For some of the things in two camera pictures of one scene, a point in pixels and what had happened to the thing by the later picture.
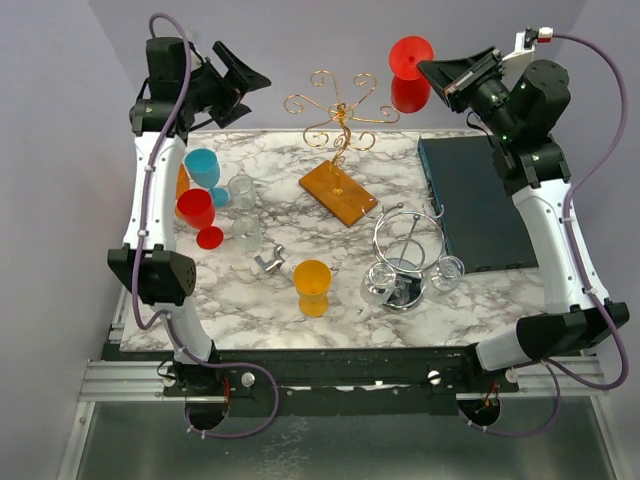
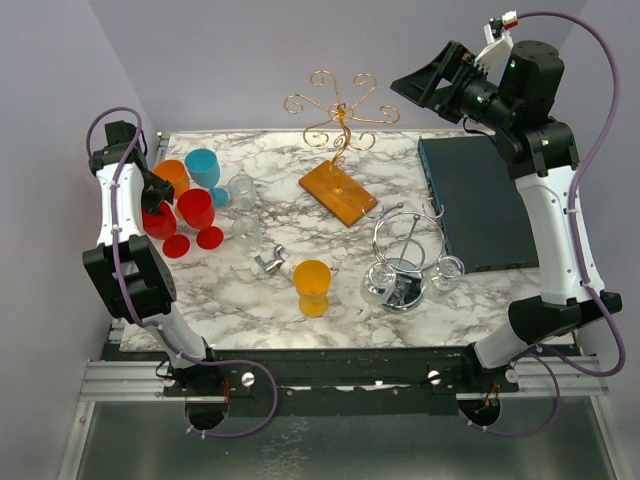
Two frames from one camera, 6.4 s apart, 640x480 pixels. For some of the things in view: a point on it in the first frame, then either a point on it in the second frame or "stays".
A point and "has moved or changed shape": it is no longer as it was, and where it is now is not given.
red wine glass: [410, 89] has moved or changed shape
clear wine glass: [242, 192] stays
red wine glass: [195, 207] stays
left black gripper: [229, 107] → [162, 191]
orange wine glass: [182, 184] stays
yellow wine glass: [312, 280] stays
